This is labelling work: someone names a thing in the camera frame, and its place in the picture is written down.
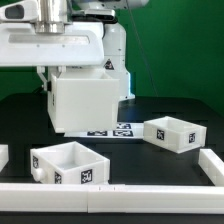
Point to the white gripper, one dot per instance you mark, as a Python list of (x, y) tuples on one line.
[(21, 46)]

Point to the white small drawer box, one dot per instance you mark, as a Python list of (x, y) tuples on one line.
[(174, 134)]

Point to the white drawer with knob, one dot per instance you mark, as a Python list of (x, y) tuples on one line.
[(69, 163)]

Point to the white left rail bar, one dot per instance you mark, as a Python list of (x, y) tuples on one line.
[(4, 157)]

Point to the fiducial marker sheet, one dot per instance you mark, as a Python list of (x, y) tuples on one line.
[(123, 130)]

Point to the white drawer cabinet housing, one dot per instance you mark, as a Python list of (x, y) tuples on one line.
[(83, 100)]

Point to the white right rail bar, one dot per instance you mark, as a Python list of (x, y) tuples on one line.
[(212, 165)]

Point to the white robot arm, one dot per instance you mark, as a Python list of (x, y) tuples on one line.
[(55, 15)]

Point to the white front rail bar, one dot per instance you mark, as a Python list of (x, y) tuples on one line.
[(111, 198)]

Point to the white rail bar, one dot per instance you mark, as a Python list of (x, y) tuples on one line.
[(4, 157), (212, 165), (111, 198)]

